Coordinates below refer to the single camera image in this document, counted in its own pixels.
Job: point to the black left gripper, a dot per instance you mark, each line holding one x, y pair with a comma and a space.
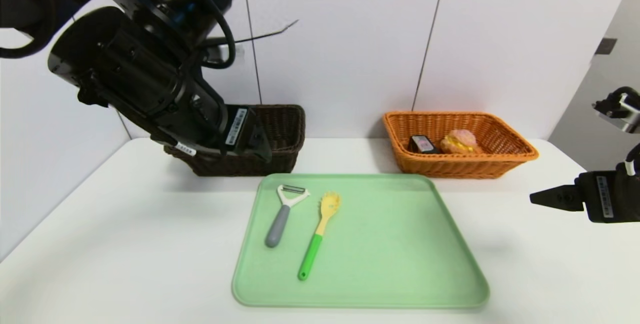
238, 127

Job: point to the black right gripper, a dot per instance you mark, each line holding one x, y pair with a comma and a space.
602, 196

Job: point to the pink yellow bun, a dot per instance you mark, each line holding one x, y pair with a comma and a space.
460, 141

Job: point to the black strawberry gum box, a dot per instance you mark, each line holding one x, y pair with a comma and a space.
423, 144

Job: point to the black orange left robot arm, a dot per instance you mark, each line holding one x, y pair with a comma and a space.
125, 63

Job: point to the dark brown wicker basket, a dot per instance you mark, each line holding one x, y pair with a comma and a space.
285, 133

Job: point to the orange wicker basket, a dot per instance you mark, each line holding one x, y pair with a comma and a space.
500, 166

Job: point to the light green plastic tray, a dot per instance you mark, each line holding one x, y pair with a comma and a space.
410, 264

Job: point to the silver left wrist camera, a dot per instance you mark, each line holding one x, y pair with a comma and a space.
239, 54

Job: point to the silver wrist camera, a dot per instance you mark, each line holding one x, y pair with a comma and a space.
239, 54
625, 111

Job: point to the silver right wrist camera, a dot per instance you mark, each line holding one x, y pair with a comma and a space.
625, 111

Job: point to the dark wall-mounted plate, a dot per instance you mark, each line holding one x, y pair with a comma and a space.
605, 46

